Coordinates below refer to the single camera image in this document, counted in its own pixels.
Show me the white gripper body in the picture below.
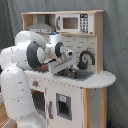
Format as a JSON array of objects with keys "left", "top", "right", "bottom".
[{"left": 48, "top": 55, "right": 76, "bottom": 74}]

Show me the small metal toy pot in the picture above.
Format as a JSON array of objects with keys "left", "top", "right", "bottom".
[{"left": 64, "top": 69, "right": 78, "bottom": 78}]

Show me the white toy microwave door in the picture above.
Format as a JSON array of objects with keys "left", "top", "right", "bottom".
[{"left": 56, "top": 13, "right": 94, "bottom": 33}]

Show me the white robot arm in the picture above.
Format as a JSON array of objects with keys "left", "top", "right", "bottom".
[{"left": 0, "top": 31, "right": 75, "bottom": 128}]

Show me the wooden toy kitchen playset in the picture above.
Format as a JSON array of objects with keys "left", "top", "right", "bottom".
[{"left": 22, "top": 10, "right": 116, "bottom": 128}]

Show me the black toy faucet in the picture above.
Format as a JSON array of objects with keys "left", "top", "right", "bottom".
[{"left": 77, "top": 50, "right": 95, "bottom": 70}]

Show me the grey toy sink basin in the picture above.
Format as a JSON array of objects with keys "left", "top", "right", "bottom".
[{"left": 55, "top": 68, "right": 93, "bottom": 81}]

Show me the black toy stovetop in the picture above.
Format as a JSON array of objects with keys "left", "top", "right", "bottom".
[{"left": 34, "top": 66, "right": 49, "bottom": 72}]

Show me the right grey stove knob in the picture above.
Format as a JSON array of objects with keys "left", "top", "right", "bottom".
[{"left": 32, "top": 81, "right": 39, "bottom": 87}]

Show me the grey toy range hood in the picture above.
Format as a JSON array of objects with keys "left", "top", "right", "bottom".
[{"left": 28, "top": 15, "right": 54, "bottom": 34}]

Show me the white fridge cabinet door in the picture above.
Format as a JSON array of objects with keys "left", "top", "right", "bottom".
[{"left": 46, "top": 82, "right": 83, "bottom": 128}]

